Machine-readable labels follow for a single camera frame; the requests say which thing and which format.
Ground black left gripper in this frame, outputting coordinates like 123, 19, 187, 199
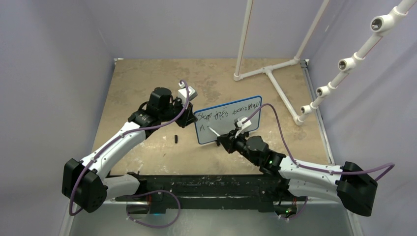
159, 97, 197, 128

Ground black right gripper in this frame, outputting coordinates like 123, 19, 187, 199
218, 127, 260, 166

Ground white marker pen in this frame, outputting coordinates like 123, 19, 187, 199
208, 126, 220, 137

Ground blue framed whiteboard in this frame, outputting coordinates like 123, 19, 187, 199
194, 95, 263, 145

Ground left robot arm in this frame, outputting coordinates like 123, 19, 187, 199
61, 82, 198, 216

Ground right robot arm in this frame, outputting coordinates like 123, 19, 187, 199
216, 130, 378, 216

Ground white PVC pipe with fittings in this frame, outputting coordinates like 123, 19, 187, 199
298, 0, 416, 120

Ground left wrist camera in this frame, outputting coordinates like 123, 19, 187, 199
178, 86, 198, 104

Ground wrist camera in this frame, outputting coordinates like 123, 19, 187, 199
178, 86, 198, 104
234, 117, 252, 138

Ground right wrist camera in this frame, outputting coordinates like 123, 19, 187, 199
234, 117, 252, 138

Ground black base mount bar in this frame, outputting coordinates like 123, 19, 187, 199
116, 174, 295, 213

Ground white PVC pipe frame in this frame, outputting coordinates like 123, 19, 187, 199
234, 0, 330, 126

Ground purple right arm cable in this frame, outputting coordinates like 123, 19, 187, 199
242, 103, 395, 182

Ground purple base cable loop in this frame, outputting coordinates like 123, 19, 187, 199
126, 189, 181, 229

